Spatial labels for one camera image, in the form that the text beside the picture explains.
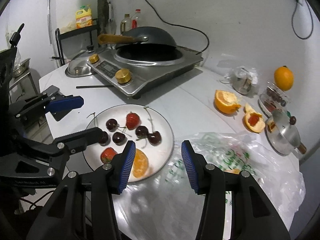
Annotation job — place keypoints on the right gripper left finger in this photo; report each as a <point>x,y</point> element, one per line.
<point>122,164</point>

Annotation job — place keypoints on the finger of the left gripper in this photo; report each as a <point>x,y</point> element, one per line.
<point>78,142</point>
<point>65,104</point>

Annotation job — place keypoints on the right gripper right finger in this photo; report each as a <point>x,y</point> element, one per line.
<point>194,165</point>

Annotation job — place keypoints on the large red strawberry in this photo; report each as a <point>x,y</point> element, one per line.
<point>107,155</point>

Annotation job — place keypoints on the large orange segment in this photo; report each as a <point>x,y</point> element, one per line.
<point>140,164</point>

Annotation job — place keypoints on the dark cherry with stem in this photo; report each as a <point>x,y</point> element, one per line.
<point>141,132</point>

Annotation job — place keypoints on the small red strawberry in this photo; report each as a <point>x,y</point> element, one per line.
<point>132,121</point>

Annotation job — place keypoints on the small orange segment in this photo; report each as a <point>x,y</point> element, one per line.
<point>233,171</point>

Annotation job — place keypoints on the black phone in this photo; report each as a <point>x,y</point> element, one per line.
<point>53,93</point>

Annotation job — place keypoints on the black chopstick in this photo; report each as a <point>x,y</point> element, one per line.
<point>94,86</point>

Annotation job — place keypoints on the steel dome lid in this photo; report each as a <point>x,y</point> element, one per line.
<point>78,66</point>

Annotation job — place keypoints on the white round plate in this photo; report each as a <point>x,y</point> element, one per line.
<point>157,155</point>

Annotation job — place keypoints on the clear printed plastic bag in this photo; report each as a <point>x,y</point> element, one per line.
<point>257,203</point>

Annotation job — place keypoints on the black metal rack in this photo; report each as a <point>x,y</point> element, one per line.
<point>72,42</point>

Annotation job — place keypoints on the silver induction cooker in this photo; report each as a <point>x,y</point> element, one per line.
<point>135,77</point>

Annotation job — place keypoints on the half peeled orange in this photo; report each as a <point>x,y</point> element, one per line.
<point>226,102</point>

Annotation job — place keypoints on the orange peel piece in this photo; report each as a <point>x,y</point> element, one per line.
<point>253,120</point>

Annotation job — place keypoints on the yellow detergent jug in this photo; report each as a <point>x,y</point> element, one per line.
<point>83,17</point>

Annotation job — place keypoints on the small steel pot with lid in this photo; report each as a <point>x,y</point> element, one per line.
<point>282,133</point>

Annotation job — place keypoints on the oil bottle yellow cap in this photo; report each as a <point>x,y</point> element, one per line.
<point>125,24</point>

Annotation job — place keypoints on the steel cup in plastic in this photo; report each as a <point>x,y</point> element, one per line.
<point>243,80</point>

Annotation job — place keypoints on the clear container with cherries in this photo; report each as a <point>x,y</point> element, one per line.
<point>272,98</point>

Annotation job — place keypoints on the oil bottle red cap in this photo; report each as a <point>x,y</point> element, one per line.
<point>136,19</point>

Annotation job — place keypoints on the whole orange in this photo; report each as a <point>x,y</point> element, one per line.
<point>284,78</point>

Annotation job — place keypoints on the black wok with wooden handle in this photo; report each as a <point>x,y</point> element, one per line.
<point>143,44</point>

